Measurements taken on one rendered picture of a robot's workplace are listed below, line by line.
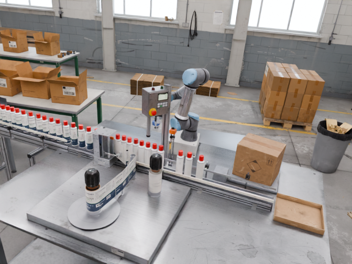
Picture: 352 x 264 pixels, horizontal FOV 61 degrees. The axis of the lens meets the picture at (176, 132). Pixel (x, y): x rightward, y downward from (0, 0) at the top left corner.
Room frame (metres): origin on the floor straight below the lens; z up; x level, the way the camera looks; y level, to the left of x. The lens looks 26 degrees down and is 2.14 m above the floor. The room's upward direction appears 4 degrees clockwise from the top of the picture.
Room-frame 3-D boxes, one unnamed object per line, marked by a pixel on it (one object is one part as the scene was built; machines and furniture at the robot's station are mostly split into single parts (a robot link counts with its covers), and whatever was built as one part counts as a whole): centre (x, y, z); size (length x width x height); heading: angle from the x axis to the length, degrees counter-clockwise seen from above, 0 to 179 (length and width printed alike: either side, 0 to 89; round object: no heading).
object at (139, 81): (6.14, 0.69, 0.16); 0.65 x 0.54 x 0.32; 85
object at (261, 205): (1.88, 0.09, 0.85); 1.65 x 0.11 x 0.05; 71
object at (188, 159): (1.81, -0.11, 0.98); 0.05 x 0.05 x 0.20
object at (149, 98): (1.99, 0.16, 1.38); 0.17 x 0.10 x 0.19; 126
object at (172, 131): (1.91, 0.03, 1.05); 0.10 x 0.04 x 0.33; 161
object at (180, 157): (1.83, -0.05, 0.98); 0.05 x 0.05 x 0.20
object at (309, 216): (1.55, -0.85, 0.85); 0.30 x 0.26 x 0.04; 71
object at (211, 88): (6.45, -0.57, 0.11); 0.65 x 0.54 x 0.22; 78
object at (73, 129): (2.14, 0.83, 0.98); 0.05 x 0.05 x 0.20
